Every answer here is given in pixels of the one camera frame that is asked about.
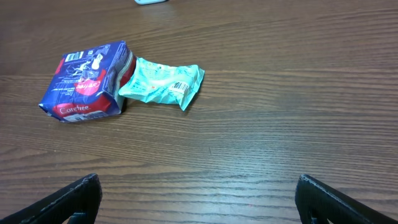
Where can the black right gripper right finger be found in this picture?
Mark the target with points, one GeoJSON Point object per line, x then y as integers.
{"type": "Point", "coordinates": [319, 203]}

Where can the white barcode scanner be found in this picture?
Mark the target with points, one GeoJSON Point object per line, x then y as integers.
{"type": "Point", "coordinates": [146, 2]}

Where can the teal snack packet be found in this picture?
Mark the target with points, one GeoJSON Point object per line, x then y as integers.
{"type": "Point", "coordinates": [164, 84]}

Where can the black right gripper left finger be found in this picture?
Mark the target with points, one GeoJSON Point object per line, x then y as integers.
{"type": "Point", "coordinates": [78, 202]}

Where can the purple Carefree pad pack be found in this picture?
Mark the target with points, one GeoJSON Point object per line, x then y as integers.
{"type": "Point", "coordinates": [86, 83]}

